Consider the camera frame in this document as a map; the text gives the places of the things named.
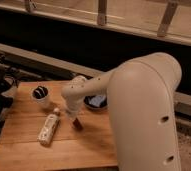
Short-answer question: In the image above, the red chili pepper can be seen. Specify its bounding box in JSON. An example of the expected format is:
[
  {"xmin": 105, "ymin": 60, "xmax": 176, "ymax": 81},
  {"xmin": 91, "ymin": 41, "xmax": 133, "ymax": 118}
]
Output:
[{"xmin": 72, "ymin": 118, "xmax": 83, "ymax": 131}]

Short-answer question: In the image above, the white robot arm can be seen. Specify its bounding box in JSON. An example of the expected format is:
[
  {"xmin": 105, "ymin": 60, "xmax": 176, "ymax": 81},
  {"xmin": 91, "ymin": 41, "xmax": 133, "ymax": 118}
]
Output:
[{"xmin": 62, "ymin": 52, "xmax": 182, "ymax": 171}]

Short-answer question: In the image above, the blue cloth in bowl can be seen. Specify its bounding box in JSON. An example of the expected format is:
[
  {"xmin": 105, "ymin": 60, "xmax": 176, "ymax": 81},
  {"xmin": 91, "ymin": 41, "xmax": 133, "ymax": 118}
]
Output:
[{"xmin": 89, "ymin": 95, "xmax": 106, "ymax": 108}]

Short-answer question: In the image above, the black bowl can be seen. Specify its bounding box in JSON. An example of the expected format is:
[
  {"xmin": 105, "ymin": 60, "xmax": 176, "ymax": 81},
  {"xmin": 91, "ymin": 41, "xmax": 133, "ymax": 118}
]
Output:
[{"xmin": 84, "ymin": 95, "xmax": 107, "ymax": 110}]

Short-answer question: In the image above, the white cup with dark contents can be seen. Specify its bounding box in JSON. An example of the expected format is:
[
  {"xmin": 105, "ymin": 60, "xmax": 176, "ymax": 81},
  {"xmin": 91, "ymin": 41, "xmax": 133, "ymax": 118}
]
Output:
[{"xmin": 32, "ymin": 86, "xmax": 50, "ymax": 109}]

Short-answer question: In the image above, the wooden table board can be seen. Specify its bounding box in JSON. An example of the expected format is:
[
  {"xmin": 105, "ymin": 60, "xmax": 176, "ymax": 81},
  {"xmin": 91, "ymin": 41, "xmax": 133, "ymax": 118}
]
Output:
[{"xmin": 0, "ymin": 82, "xmax": 117, "ymax": 171}]

